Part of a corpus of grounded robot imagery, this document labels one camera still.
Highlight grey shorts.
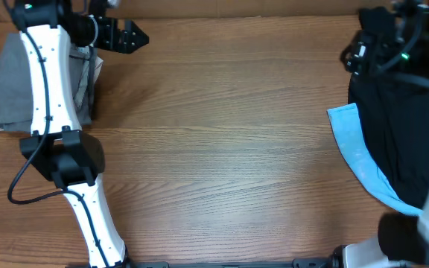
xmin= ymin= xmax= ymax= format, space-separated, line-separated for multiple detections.
xmin=0 ymin=32 xmax=98 ymax=133

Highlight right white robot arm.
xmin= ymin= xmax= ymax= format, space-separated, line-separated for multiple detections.
xmin=326 ymin=1 xmax=429 ymax=267

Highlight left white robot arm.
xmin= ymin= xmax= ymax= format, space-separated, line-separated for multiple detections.
xmin=5 ymin=0 xmax=149 ymax=268

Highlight cardboard backboard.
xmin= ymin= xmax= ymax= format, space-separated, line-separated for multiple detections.
xmin=0 ymin=0 xmax=429 ymax=23

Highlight black garment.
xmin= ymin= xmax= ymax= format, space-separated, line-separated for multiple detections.
xmin=347 ymin=6 xmax=429 ymax=210

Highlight light blue garment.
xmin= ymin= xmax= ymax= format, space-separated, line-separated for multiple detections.
xmin=327 ymin=103 xmax=422 ymax=216

